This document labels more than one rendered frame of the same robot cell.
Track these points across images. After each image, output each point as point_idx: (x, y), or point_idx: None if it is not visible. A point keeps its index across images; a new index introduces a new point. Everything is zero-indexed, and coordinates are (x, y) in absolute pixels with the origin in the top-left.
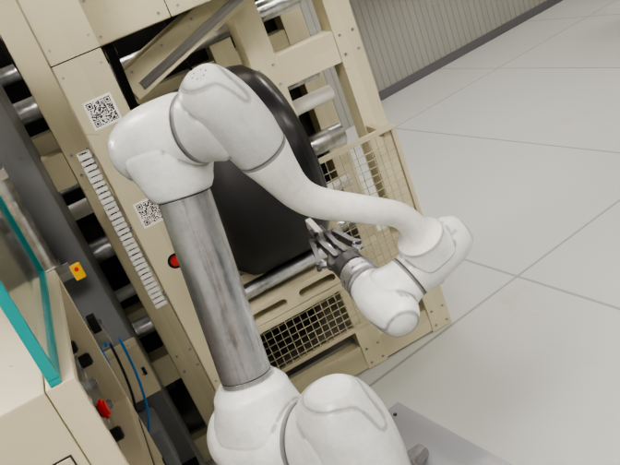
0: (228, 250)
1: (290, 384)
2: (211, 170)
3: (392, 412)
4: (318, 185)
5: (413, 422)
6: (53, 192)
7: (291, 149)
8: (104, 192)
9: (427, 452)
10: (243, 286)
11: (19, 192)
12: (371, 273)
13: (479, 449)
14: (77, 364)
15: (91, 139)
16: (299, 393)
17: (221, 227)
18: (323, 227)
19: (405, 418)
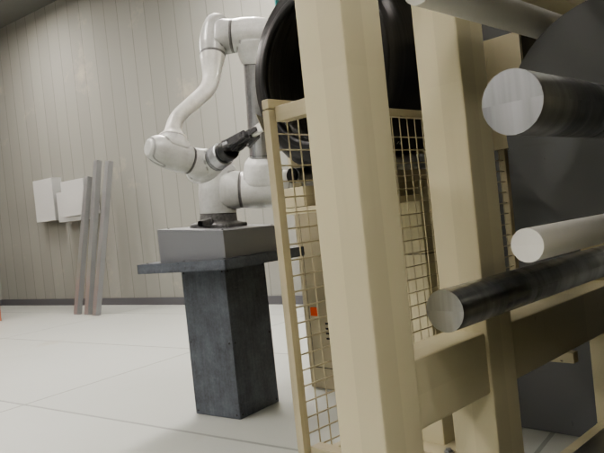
0: (245, 95)
1: (244, 167)
2: (239, 57)
3: (224, 229)
4: (201, 83)
5: (209, 229)
6: (494, 31)
7: (200, 59)
8: None
9: (198, 224)
10: (247, 114)
11: None
12: (207, 148)
13: (173, 229)
14: None
15: None
16: (244, 174)
17: (244, 84)
18: (251, 128)
19: (215, 229)
